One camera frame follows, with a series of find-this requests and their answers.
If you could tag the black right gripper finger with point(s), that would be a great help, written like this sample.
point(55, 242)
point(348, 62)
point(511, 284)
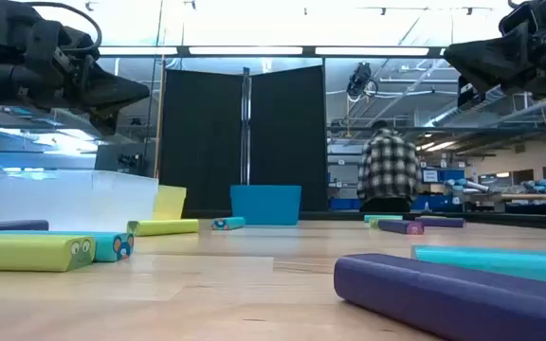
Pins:
point(496, 61)
point(467, 95)

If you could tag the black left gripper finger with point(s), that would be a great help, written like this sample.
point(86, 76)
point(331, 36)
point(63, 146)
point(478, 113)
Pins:
point(112, 92)
point(104, 124)

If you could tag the green rectangular block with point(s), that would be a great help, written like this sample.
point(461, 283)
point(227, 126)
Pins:
point(374, 223)
point(164, 227)
point(26, 253)

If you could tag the teal rectangular block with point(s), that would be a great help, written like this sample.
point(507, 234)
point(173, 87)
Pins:
point(500, 263)
point(112, 246)
point(232, 222)
point(384, 218)

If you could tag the tan wooden pole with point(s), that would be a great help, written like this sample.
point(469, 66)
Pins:
point(159, 118)

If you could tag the clear plastic bin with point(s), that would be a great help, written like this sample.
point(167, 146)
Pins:
point(64, 199)

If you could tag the black folding screen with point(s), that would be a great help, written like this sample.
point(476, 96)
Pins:
point(202, 142)

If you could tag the yellow plastic bin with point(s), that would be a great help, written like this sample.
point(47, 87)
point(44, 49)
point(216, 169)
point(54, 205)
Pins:
point(171, 201)

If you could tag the person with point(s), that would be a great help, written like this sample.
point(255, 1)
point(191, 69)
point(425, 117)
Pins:
point(389, 166)

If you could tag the black ceiling-hung device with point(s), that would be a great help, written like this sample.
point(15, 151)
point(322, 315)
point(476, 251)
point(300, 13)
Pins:
point(360, 78)

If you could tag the wooden workbench with robots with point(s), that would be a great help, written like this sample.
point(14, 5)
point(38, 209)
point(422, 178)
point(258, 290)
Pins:
point(538, 196)

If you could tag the long ceiling light strip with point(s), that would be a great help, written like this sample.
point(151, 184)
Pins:
point(244, 50)

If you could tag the blue plastic bin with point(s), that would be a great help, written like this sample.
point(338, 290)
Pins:
point(266, 203)

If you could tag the black aluminium table frame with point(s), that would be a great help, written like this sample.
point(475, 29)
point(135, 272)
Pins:
point(515, 220)

